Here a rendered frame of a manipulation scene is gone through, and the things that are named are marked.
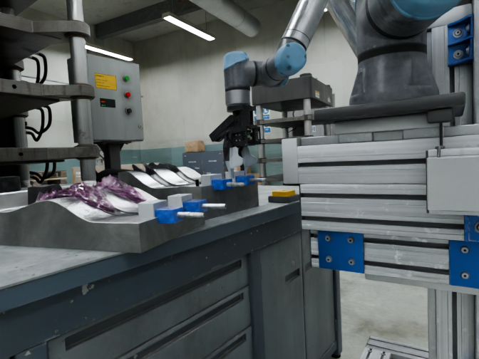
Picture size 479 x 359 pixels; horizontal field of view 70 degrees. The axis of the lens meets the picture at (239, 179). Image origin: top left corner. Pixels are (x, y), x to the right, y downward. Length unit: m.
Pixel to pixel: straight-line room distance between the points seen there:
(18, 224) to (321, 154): 0.64
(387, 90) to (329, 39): 7.25
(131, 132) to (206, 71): 7.28
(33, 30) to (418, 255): 1.53
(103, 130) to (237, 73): 0.91
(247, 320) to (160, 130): 8.87
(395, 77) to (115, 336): 0.71
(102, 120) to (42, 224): 1.02
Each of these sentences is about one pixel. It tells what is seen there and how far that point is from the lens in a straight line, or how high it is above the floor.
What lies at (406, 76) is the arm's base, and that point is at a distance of 0.65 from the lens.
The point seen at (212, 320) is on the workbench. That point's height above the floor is 0.53.
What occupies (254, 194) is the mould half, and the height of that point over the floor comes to 0.84.
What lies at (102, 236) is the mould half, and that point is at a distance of 0.70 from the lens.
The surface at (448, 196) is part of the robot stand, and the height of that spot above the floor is 0.90.
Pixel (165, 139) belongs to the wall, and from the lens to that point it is 9.69.
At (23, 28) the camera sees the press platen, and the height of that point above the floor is 1.50.
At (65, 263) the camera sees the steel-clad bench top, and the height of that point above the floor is 0.80.
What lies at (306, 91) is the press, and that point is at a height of 1.80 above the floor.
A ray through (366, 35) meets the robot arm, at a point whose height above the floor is 1.16.
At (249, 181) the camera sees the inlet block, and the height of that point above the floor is 0.89.
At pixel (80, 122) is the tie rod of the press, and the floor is 1.14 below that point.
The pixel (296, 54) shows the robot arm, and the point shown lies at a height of 1.21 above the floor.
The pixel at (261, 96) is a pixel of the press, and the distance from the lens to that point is 5.21.
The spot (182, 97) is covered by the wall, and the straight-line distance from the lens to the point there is 9.39.
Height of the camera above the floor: 0.96
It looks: 4 degrees down
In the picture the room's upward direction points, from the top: 3 degrees counter-clockwise
